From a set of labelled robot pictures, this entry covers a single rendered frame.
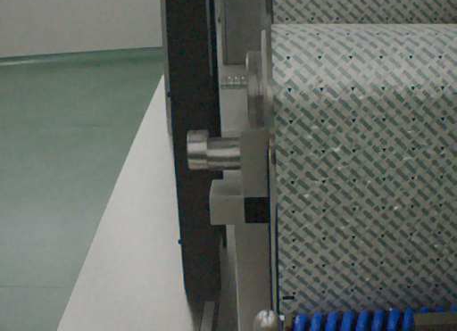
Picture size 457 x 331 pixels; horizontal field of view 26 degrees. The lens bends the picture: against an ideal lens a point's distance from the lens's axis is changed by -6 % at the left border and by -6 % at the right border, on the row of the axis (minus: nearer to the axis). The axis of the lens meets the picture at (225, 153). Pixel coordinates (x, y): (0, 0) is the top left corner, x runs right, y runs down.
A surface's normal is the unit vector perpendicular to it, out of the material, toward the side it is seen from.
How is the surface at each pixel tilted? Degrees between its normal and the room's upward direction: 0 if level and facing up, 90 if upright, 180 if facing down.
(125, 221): 0
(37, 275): 0
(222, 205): 90
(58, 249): 0
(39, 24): 90
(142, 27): 90
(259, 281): 90
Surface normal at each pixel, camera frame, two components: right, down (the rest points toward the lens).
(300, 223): -0.05, 0.33
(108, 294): -0.05, -0.95
